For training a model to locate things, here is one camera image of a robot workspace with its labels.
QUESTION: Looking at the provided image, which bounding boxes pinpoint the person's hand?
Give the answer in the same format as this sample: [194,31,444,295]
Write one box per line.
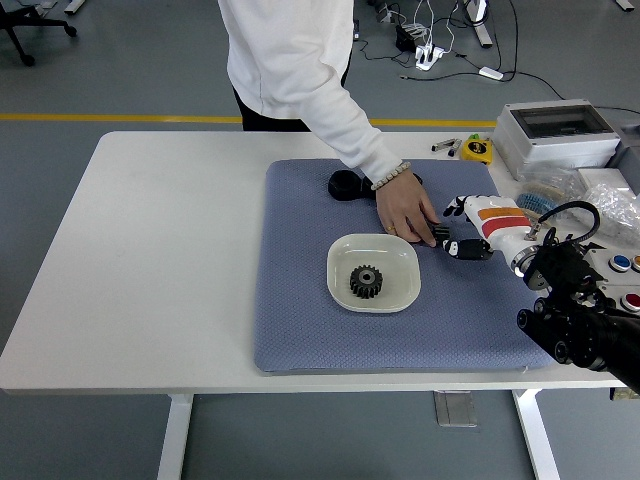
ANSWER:
[374,172,442,247]

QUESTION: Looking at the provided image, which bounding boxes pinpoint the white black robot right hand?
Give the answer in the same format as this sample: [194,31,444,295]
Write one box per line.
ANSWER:
[439,193,537,263]

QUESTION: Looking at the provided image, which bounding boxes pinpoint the large black gear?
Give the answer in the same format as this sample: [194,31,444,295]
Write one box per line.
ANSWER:
[348,264,384,301]

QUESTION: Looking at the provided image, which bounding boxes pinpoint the white push-button control box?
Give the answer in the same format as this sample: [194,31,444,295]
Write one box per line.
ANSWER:
[582,243,640,314]

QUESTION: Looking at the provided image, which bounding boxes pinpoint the grey metal box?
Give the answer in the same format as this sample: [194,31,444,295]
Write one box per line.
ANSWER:
[607,121,640,171]

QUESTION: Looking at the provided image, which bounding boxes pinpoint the clear bag of blue resistors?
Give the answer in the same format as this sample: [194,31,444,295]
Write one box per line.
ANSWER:
[514,167,584,214]

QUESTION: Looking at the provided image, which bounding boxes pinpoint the white square plate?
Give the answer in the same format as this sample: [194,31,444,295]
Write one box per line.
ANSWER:
[326,232,422,314]

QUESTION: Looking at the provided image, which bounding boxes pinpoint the yellow tape measure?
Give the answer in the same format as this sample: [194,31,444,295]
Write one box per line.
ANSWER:
[459,133,495,165]

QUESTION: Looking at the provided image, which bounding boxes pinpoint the clear bag of screws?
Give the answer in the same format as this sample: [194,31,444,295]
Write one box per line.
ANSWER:
[569,182,640,241]

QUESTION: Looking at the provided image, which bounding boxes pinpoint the white power strip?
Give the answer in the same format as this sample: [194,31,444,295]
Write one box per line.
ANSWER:
[414,44,448,71]

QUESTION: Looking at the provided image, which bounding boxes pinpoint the blue-grey padded mat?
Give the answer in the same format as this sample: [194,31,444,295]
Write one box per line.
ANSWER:
[252,158,555,375]

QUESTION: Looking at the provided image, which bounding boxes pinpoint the black power adapter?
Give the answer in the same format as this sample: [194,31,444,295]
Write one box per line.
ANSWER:
[394,24,419,52]

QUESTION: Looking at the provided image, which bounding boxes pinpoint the person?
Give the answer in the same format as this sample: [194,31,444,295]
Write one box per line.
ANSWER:
[217,0,407,187]

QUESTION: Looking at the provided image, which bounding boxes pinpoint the grey metal floor plate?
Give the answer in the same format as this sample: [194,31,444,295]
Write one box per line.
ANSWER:
[433,390,478,428]

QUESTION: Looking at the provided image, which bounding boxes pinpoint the white table leg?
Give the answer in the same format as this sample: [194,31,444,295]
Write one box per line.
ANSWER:
[512,388,561,480]
[157,393,195,480]

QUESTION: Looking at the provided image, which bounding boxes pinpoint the black office chair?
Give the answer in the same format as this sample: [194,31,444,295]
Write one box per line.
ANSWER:
[0,0,79,68]

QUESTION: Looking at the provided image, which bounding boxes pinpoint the white bead bracelet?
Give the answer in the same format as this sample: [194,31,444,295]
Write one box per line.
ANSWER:
[370,159,412,191]

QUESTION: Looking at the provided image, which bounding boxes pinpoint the grey electrical enclosure box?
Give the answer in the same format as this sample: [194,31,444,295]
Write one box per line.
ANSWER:
[494,98,622,181]

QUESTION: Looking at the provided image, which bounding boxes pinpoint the thin black cable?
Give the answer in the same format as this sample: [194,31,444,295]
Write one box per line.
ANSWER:
[502,69,569,101]

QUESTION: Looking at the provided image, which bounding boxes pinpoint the black phone cable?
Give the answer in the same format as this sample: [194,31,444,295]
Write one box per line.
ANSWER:
[357,38,419,65]

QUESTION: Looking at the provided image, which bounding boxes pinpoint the long black floor cable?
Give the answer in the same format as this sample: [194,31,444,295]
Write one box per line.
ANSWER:
[398,0,519,84]

